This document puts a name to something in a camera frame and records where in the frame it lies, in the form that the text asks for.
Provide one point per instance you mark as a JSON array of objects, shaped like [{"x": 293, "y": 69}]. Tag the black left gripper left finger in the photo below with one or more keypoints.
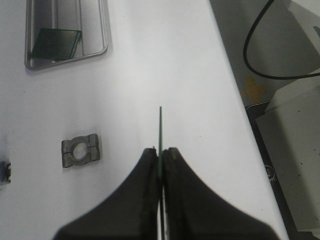
[{"x": 129, "y": 213}]

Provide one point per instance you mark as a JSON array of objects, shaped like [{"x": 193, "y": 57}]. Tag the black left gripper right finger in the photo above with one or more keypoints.
[{"x": 195, "y": 212}]

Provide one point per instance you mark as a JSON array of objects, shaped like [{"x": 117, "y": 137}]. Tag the green perforated circuit board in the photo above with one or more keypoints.
[{"x": 56, "y": 44}]

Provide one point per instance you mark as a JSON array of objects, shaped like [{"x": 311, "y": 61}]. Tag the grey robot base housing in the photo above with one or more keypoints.
[{"x": 290, "y": 128}]

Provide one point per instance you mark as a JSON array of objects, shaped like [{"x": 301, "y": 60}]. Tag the silver metal tray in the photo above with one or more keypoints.
[{"x": 89, "y": 16}]

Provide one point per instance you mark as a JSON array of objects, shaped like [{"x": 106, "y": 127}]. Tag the grey metal clamp block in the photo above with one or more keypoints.
[{"x": 80, "y": 150}]

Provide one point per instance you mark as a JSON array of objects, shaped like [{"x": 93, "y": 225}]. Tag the red emergency stop button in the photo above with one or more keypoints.
[{"x": 5, "y": 172}]

